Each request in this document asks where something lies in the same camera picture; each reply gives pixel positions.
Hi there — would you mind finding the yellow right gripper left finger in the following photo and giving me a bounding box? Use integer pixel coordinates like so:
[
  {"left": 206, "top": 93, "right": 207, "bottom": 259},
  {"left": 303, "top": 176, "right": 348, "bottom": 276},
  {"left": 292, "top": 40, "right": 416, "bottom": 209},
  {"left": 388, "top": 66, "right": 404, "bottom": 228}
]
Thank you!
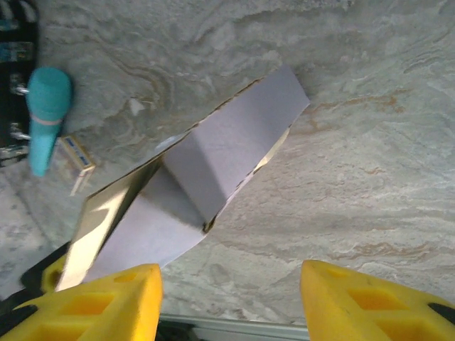
[{"left": 0, "top": 262, "right": 164, "bottom": 341}]

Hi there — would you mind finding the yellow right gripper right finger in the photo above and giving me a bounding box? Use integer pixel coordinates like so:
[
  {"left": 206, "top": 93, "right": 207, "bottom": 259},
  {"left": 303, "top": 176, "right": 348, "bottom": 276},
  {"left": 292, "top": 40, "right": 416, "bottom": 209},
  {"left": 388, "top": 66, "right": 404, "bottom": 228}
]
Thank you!
[{"left": 300, "top": 259, "right": 455, "bottom": 341}]

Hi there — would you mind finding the white cardboard paper box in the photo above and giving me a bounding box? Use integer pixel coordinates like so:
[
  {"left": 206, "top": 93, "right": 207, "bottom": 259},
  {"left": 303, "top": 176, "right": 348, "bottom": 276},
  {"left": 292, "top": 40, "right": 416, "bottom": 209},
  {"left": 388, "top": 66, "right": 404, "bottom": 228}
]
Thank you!
[{"left": 55, "top": 65, "right": 311, "bottom": 294}]

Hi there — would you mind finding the small yellow blue box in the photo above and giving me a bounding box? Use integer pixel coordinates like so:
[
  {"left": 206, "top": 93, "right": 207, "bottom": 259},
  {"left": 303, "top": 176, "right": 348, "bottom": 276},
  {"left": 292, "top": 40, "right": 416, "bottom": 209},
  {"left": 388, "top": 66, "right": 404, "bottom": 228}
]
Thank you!
[{"left": 58, "top": 134, "right": 97, "bottom": 197}]

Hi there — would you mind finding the teal toy microphone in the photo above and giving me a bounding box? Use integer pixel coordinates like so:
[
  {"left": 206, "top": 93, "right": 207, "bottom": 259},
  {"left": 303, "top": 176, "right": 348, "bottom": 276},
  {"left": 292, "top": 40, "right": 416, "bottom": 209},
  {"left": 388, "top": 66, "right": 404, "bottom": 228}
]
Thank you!
[{"left": 26, "top": 67, "right": 74, "bottom": 178}]

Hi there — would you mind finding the black hard case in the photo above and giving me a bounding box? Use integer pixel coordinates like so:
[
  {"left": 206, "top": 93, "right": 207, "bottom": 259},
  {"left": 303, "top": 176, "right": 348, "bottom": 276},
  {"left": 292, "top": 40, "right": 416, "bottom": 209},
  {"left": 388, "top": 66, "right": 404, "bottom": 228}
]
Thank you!
[{"left": 0, "top": 0, "right": 41, "bottom": 168}]

